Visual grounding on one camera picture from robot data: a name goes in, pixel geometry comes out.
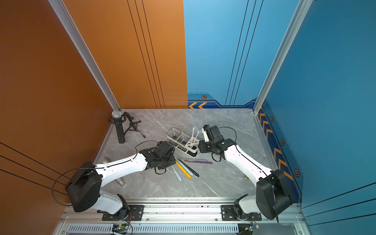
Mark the yellow toothbrush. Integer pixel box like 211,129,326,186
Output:
175,161,192,179

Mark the grey metal cylinder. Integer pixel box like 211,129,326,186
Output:
100,157,125,187

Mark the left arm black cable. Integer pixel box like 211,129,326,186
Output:
51,140,168,206

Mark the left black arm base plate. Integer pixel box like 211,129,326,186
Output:
102,205,144,221

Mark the small black tripod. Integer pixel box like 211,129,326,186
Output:
123,112,146,138

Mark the black perforated post with ball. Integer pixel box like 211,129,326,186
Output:
108,110,126,144

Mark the left green circuit board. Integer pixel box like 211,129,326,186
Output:
111,224,133,235

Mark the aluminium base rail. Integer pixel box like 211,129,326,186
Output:
54,197,310,235

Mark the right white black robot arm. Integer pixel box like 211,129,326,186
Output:
198,125,295,220

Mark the pale blue toothbrush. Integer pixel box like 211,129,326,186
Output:
171,166,182,182

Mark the green circuit board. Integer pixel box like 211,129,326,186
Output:
111,224,133,235
244,225,259,234

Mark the right aluminium corner post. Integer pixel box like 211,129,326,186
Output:
253,0,313,114

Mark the right green circuit board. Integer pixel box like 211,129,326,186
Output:
244,225,259,234

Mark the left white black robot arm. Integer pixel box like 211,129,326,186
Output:
65,141,176,220

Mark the white toothbrush holder organizer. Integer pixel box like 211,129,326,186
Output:
166,128,199,158

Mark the grey white toothbrush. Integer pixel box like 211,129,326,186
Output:
177,159,193,176

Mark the purple toothbrush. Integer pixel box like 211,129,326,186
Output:
184,159,213,165

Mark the black toothbrush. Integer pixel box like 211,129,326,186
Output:
180,160,199,177

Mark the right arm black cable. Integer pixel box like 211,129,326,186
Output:
211,126,280,224

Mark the left aluminium corner post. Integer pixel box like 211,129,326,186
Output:
49,0,121,110

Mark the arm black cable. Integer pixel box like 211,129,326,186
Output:
211,126,280,224
51,140,168,206

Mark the aluminium corner post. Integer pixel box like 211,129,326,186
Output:
253,0,313,114
49,0,121,110

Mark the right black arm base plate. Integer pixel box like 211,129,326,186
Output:
220,205,262,221

